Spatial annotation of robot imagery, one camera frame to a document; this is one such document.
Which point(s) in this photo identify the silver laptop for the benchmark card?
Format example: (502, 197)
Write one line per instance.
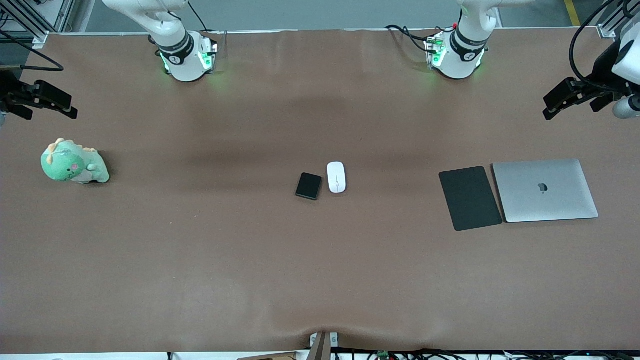
(545, 190)

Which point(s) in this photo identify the black phone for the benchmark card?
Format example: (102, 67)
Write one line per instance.
(308, 186)

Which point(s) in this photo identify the aluminium frame profile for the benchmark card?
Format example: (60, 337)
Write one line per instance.
(35, 22)
(607, 27)

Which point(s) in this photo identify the black mouse pad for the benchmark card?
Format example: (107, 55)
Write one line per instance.
(470, 198)

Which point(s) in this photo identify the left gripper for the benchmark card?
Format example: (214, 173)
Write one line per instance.
(604, 70)

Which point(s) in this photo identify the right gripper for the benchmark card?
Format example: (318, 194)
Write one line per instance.
(10, 89)

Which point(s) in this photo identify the white computer mouse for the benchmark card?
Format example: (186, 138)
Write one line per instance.
(336, 176)

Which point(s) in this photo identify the metal table edge bracket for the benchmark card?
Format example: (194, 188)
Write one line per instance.
(322, 345)

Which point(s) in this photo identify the green dinosaur plush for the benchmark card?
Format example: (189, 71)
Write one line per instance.
(70, 164)

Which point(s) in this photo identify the brown table cover mat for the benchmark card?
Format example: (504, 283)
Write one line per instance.
(320, 275)

